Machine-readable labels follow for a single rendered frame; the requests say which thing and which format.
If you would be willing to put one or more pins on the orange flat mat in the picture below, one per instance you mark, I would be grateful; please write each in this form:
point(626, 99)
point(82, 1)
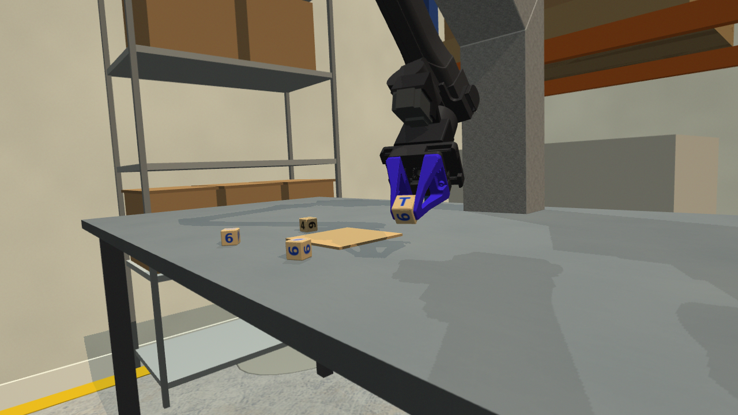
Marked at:
point(346, 237)

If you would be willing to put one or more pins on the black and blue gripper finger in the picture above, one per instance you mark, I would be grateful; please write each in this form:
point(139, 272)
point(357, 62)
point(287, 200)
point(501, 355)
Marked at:
point(398, 179)
point(432, 175)

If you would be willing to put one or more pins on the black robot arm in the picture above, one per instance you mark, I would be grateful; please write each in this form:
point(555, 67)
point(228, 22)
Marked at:
point(416, 101)

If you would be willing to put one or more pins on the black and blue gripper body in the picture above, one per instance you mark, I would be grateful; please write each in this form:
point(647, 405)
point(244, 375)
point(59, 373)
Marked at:
point(412, 159)

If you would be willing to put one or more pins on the beige letter block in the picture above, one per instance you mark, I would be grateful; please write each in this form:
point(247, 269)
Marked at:
point(402, 209)
point(298, 249)
point(230, 236)
point(308, 224)

